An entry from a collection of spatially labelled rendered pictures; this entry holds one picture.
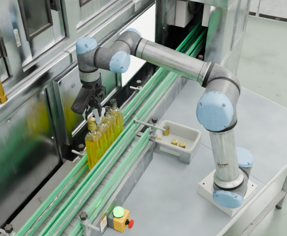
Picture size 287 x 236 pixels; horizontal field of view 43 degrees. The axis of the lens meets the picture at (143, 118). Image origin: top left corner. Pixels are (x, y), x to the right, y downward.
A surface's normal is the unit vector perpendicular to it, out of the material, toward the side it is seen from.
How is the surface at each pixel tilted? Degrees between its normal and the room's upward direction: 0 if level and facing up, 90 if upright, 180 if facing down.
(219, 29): 90
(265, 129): 0
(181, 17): 90
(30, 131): 91
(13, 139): 90
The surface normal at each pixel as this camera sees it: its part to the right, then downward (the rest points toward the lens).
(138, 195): 0.00, -0.77
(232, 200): -0.36, 0.72
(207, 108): -0.41, 0.53
